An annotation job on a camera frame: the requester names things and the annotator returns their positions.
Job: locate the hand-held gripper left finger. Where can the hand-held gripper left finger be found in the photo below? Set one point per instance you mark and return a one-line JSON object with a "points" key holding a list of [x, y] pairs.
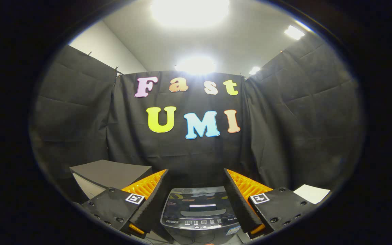
{"points": [[153, 204]]}

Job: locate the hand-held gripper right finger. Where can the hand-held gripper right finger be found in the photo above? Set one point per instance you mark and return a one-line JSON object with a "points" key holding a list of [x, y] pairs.
{"points": [[238, 204]]}

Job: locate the dark grey washing machine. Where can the dark grey washing machine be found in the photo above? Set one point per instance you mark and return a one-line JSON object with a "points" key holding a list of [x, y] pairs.
{"points": [[199, 234]]}

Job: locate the grey cabinet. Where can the grey cabinet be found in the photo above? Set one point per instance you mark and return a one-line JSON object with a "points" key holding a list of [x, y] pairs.
{"points": [[111, 172]]}

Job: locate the white paper sheet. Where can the white paper sheet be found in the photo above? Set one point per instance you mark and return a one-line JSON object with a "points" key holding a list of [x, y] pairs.
{"points": [[311, 193]]}

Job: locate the black backdrop cloth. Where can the black backdrop cloth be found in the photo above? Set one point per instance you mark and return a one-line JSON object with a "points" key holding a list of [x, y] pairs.
{"points": [[284, 129]]}

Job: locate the ceiling light panel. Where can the ceiling light panel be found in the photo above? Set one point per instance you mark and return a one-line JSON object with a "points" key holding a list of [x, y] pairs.
{"points": [[196, 65], [254, 70], [294, 32]]}

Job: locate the large ceiling light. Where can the large ceiling light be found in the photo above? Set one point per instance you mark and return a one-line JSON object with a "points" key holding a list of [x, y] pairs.
{"points": [[190, 12]]}

